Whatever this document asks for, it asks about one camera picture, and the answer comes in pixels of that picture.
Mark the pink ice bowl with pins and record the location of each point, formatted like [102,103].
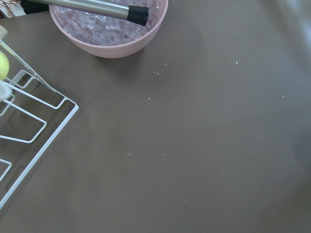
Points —
[109,37]

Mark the steel muddler black tip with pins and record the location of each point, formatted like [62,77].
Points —
[135,14]

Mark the white wire rack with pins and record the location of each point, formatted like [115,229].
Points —
[32,114]

